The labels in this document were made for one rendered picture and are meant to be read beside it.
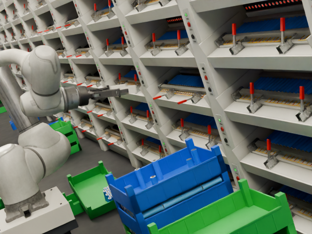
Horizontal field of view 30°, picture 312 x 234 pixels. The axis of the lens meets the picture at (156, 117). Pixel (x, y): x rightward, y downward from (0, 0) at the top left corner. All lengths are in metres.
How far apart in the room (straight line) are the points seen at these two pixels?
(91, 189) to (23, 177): 0.73
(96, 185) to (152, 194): 1.48
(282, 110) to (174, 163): 0.37
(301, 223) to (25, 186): 1.10
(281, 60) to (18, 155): 1.22
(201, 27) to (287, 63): 0.48
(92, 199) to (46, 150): 0.59
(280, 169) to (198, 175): 0.32
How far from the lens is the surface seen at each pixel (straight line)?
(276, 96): 1.80
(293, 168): 1.83
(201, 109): 2.18
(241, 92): 1.99
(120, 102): 3.33
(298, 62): 1.53
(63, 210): 2.36
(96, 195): 3.02
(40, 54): 2.04
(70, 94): 2.18
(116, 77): 3.31
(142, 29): 2.63
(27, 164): 2.42
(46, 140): 2.51
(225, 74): 2.00
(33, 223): 2.35
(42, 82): 2.08
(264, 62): 1.67
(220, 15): 2.00
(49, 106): 2.16
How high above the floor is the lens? 0.96
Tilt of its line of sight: 12 degrees down
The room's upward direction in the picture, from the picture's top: 19 degrees counter-clockwise
